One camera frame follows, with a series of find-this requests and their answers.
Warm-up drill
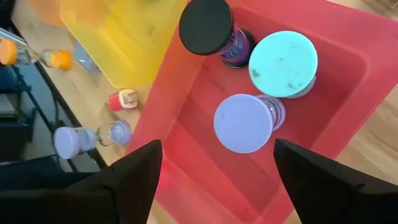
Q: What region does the orange-capped sand hourglass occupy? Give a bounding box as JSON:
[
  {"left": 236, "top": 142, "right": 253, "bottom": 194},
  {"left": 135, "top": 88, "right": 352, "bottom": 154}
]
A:
[{"left": 0, "top": 38, "right": 73, "bottom": 72}]

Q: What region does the blue-grey wall charger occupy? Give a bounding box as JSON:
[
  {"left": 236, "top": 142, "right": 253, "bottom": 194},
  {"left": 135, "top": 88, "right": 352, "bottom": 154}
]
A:
[{"left": 72, "top": 40, "right": 101, "bottom": 73}]

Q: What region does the teal-capped sand hourglass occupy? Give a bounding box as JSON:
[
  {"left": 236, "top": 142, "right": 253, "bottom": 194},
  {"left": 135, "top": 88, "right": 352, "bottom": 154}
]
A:
[{"left": 248, "top": 30, "right": 319, "bottom": 100}]

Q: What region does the yellow translucent plastic bin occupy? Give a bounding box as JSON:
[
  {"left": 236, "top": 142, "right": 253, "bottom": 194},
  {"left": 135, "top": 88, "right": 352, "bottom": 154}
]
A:
[{"left": 58, "top": 0, "right": 188, "bottom": 90}]

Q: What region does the red white USB charger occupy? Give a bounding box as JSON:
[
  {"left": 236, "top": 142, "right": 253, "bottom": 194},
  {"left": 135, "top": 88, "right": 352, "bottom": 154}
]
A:
[{"left": 106, "top": 88, "right": 139, "bottom": 112}]

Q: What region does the black-capped purple hourglass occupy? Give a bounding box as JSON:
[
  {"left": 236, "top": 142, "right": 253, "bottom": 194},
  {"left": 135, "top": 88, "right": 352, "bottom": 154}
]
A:
[{"left": 178, "top": 0, "right": 257, "bottom": 70}]

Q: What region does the orange translucent plastic bin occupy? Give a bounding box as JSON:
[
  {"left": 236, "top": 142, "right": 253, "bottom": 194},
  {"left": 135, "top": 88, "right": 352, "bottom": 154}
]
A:
[{"left": 26, "top": 0, "right": 109, "bottom": 28}]

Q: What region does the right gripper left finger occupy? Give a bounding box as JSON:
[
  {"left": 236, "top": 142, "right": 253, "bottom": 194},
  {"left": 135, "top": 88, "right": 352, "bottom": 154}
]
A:
[{"left": 102, "top": 139, "right": 164, "bottom": 224}]

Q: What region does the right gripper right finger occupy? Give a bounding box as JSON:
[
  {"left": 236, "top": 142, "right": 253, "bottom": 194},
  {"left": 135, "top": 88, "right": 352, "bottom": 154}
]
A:
[{"left": 273, "top": 138, "right": 374, "bottom": 224}]

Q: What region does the red translucent plastic bin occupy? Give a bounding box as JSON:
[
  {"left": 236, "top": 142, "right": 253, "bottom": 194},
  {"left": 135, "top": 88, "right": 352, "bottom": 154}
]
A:
[{"left": 126, "top": 0, "right": 398, "bottom": 224}]

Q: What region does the lavender sand hourglass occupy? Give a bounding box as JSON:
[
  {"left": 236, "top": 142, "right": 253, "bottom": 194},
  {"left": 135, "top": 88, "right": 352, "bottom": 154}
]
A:
[
  {"left": 52, "top": 119, "right": 133, "bottom": 161},
  {"left": 213, "top": 93, "right": 287, "bottom": 154}
]

